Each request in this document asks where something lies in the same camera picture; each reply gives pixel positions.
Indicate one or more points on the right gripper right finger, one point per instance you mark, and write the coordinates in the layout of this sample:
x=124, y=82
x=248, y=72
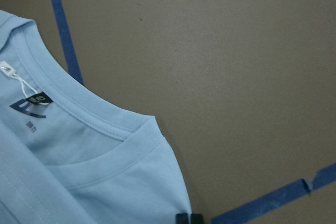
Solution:
x=196, y=219

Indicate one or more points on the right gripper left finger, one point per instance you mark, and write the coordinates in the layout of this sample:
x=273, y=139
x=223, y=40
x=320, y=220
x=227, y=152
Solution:
x=181, y=219

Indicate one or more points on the light blue t-shirt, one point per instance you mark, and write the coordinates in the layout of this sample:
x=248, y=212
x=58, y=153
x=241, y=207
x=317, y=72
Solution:
x=69, y=156

